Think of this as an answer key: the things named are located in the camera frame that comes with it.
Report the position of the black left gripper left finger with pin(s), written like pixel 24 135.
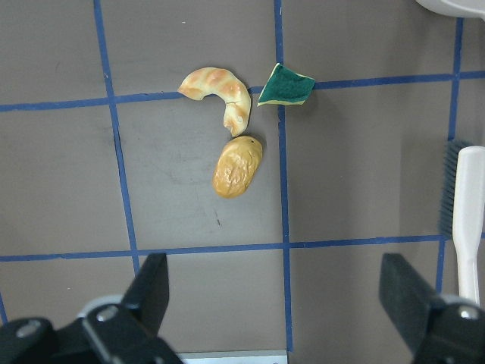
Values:
pixel 138 316

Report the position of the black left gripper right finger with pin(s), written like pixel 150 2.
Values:
pixel 436 328

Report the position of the white hand brush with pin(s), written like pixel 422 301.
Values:
pixel 462 211

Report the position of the croissant piece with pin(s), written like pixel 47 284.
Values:
pixel 221 82

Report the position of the green yellow sponge piece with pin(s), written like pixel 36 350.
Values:
pixel 285 87

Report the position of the beige dustpan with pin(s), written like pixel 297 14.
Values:
pixel 455 8

